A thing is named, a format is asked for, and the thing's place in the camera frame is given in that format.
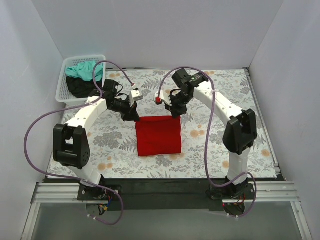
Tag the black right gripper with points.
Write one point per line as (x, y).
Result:
(177, 107)

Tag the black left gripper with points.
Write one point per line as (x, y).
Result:
(130, 113)

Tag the red t shirt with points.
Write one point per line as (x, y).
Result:
(158, 135)

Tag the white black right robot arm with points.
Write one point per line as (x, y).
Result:
(240, 125)

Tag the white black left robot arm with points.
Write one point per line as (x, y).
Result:
(70, 140)

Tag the floral patterned table mat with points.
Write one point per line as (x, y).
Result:
(113, 142)

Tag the black t shirt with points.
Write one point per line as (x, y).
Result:
(80, 88)

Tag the white plastic laundry basket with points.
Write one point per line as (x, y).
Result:
(63, 95)

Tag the teal t shirt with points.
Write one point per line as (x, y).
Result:
(84, 71)

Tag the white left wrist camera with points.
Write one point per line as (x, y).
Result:
(135, 95)

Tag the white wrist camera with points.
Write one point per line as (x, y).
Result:
(135, 95)
(162, 97)

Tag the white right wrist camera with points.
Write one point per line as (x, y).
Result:
(162, 97)

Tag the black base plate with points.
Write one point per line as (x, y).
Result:
(168, 194)

